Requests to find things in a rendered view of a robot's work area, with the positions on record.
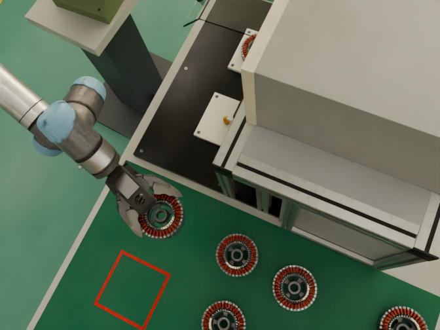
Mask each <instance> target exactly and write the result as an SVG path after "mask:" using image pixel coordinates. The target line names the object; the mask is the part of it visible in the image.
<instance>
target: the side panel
mask: <svg viewBox="0 0 440 330"><path fill-rule="evenodd" d="M285 227H287V230H288V231H290V232H293V233H295V234H298V235H299V236H302V237H304V238H306V239H309V240H311V241H313V242H315V243H317V244H320V245H322V246H325V247H327V248H329V249H332V250H334V251H336V252H339V253H341V254H343V255H345V256H347V257H350V258H352V259H355V260H357V261H359V262H361V263H363V264H366V265H368V266H371V267H373V268H376V267H377V270H380V271H381V270H388V269H391V268H397V267H401V266H407V265H413V264H416V263H423V262H426V261H427V260H424V259H421V258H419V257H417V256H415V255H412V254H410V253H407V252H406V251H403V250H401V249H398V248H396V247H393V246H391V245H389V244H386V243H384V242H381V241H379V240H377V239H374V238H372V237H370V236H367V235H365V234H362V233H360V232H358V231H356V230H353V229H350V228H348V227H345V226H344V225H341V224H338V223H336V222H334V221H332V220H329V219H326V218H324V217H322V216H320V215H317V214H315V213H312V212H311V211H308V210H305V209H303V208H300V207H298V206H296V205H293V204H291V203H289V202H286V205H285V211H284V216H283V219H282V225H281V228H283V229H284V228H285Z"/></svg>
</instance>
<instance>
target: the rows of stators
mask: <svg viewBox="0 0 440 330"><path fill-rule="evenodd" d="M382 313H383V314H381V315H380V317H381V318H380V317H379V318H378V320H380V321H377V324H379V325H377V328H378V329H377V330H399V328H400V327H402V326H403V327H404V328H405V330H428V329H426V328H428V326H427V325H426V324H425V323H426V322H425V321H424V320H423V317H421V315H420V314H417V313H418V312H416V311H415V310H413V309H412V308H408V307H405V306H392V307H389V308H388V309H385V311H383V312H382ZM395 319H397V323H396V324H395V325H394V327H393V328H391V324H392V322H393V321H394V320H395ZM402 319H405V320H407V321H408V322H409V323H410V324H411V326H412V327H411V328H409V326H408V325H407V324H406V323H403V322H402Z"/></svg>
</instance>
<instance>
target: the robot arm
mask: <svg viewBox="0 0 440 330"><path fill-rule="evenodd" d="M105 97H106V90H105V87H104V85H103V84H102V83H101V82H99V80H97V79H95V78H93V77H88V76H84V77H79V78H78V79H77V80H76V81H75V82H74V83H73V84H72V85H71V87H70V91H69V92H68V93H67V95H66V96H65V98H64V99H63V100H58V101H55V102H54V103H52V104H51V105H49V104H48V103H47V102H46V101H44V100H43V99H42V98H41V97H39V96H38V95H37V94H36V93H34V91H33V90H32V89H30V88H29V87H28V86H27V85H26V84H24V83H23V82H22V81H21V80H20V79H19V78H18V77H17V76H15V75H14V74H13V73H12V72H11V71H9V70H8V69H7V68H6V67H5V66H4V65H3V64H1V63H0V108H2V109H3V110H4V111H6V112H7V113H8V114H9V115H10V116H11V117H12V118H14V119H15V120H16V121H18V122H19V123H20V124H21V125H22V126H23V127H25V128H26V129H27V130H29V131H30V132H31V133H32V134H33V135H34V136H33V144H34V146H35V148H36V150H38V151H39V152H40V153H41V154H43V155H45V156H58V155H60V154H61V153H63V152H64V153H65V154H67V155H68V156H69V157H70V158H72V159H73V160H74V161H75V162H76V163H77V164H78V166H77V167H78V169H80V170H81V169H82V168H84V169H85V170H86V171H87V172H88V173H89V174H92V175H93V176H94V177H95V178H96V179H102V178H104V177H106V176H107V179H106V182H105V184H106V185H107V186H108V187H109V189H110V190H111V192H112V193H113V194H115V195H116V201H117V210H118V213H119V215H120V216H121V217H122V219H123V220H124V221H125V223H126V224H127V225H128V226H129V227H130V228H131V229H132V231H133V232H134V233H135V234H136V235H138V236H139V237H141V238H142V237H143V232H142V230H141V229H140V223H139V222H138V214H140V215H145V214H146V213H147V212H148V210H149V209H150V208H151V207H152V206H153V205H154V204H155V203H156V201H157V199H156V198H155V197H154V196H153V195H152V194H151V193H150V192H149V186H150V187H151V189H152V191H153V192H154V193H155V194H167V195H168V196H175V197H176V198H182V194H181V193H180V192H179V191H178V190H177V189H176V188H175V187H173V186H172V185H170V184H169V183H167V182H165V181H164V180H163V179H161V178H160V177H158V176H156V175H153V174H148V175H145V174H142V175H141V174H139V173H138V172H137V171H136V170H135V169H134V168H133V167H132V166H131V165H130V164H129V163H128V162H127V161H126V162H125V163H124V164H123V165H122V166H121V165H120V164H119V161H120V155H119V154H118V153H117V152H116V150H115V148H114V147H113V146H112V145H111V144H110V143H109V142H108V141H107V140H106V139H104V138H103V137H102V136H101V135H100V134H99V133H98V132H97V131H96V130H95V129H93V127H94V125H95V122H96V120H97V117H98V115H99V113H100V111H101V108H102V106H103V105H104V103H105ZM125 165H128V166H125ZM130 206H131V207H130Z"/></svg>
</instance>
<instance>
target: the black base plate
mask: <svg viewBox="0 0 440 330"><path fill-rule="evenodd" d="M243 36H244V34H242V33H238V32H236V31H233V30H230V29H227V28H224V27H221V26H217V25H215V24H211V23H209V22H204V24H203V26H202V28H201V30H200V32H199V33H198V35H197V37H196V39H195V40H194V43H193V44H192V47H191V48H190V50H189V52H188V54H187V55H186V57H185V59H184V61H183V63H182V64H181V67H180V68H179V70H178V72H177V74H176V76H175V77H174V79H173V81H172V83H171V85H170V87H169V89H168V91H167V93H166V94H165V96H164V98H163V100H162V101H161V103H160V105H159V107H158V109H157V110H156V113H155V115H154V116H153V118H152V120H151V122H150V123H149V125H148V127H147V129H146V131H145V133H144V135H143V137H142V138H141V140H140V142H139V144H138V146H137V147H136V150H135V151H134V153H133V155H134V156H135V157H137V158H140V159H142V160H144V161H146V162H149V163H151V164H154V165H155V166H158V167H160V168H163V169H165V170H168V171H169V172H172V173H174V174H177V175H179V176H181V177H184V178H185V179H188V180H190V181H193V182H195V183H197V184H199V185H202V186H204V187H207V188H209V189H211V190H213V191H216V192H218V193H221V194H223V195H224V193H223V190H222V188H221V185H220V183H219V180H218V178H217V176H216V173H215V172H214V170H213V168H212V165H211V164H212V162H213V160H214V158H215V156H216V154H217V152H218V150H219V148H220V146H218V145H216V144H213V143H210V142H208V141H206V140H204V139H201V138H199V137H196V136H194V132H195V130H196V128H197V126H198V124H199V122H200V120H201V118H202V116H203V114H204V112H205V110H206V109H207V107H208V105H209V103H210V101H211V99H212V97H213V95H214V93H215V92H216V93H218V94H222V95H224V96H227V97H229V98H232V99H235V100H238V101H240V100H241V99H242V96H244V93H243V87H242V76H241V73H238V72H235V71H232V70H229V69H228V66H229V64H230V61H231V60H232V57H233V56H234V53H235V52H236V49H237V48H238V45H239V44H240V41H241V40H242V38H243ZM236 184H237V187H238V192H237V194H236V193H235V195H236V197H235V200H237V201H239V202H241V203H243V204H246V205H248V206H251V207H252V208H255V209H257V198H256V190H255V188H253V187H250V186H248V185H246V184H243V183H241V182H239V181H236ZM281 206H282V200H281V199H279V198H276V197H275V196H272V204H271V207H270V208H269V211H268V214H269V215H271V216H274V217H276V218H279V217H280V210H281Z"/></svg>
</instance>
